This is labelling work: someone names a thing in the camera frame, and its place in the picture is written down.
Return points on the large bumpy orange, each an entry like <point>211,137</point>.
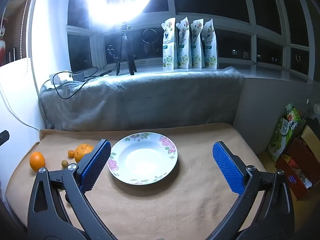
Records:
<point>83,151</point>

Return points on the green printed carton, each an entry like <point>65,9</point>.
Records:
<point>282,135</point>

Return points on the red white wall decoration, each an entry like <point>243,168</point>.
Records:
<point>2,47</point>

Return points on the grey blanket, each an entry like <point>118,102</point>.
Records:
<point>140,100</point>

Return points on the brown cardboard box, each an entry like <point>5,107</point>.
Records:
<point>311,137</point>

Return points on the smooth orange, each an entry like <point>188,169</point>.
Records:
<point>37,162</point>

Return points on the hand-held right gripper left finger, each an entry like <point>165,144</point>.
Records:
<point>96,165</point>

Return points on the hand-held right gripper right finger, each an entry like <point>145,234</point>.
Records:
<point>228,170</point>

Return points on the white floral plate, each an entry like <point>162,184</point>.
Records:
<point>142,160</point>

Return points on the tan blanket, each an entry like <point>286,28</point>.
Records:
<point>155,205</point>

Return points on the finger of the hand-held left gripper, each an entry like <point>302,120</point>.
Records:
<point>3,137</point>

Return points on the grey power adapter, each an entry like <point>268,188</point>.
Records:
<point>78,76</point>

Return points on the small orange cherry tomato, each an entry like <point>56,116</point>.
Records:
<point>71,154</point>

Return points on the small olive green fruit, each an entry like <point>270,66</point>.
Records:
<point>64,163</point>

